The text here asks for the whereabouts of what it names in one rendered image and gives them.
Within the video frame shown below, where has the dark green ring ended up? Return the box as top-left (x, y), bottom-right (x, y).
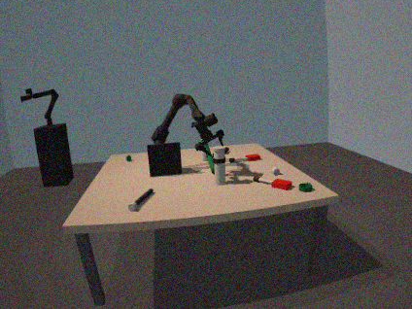
top-left (298, 183), bottom-right (312, 192)

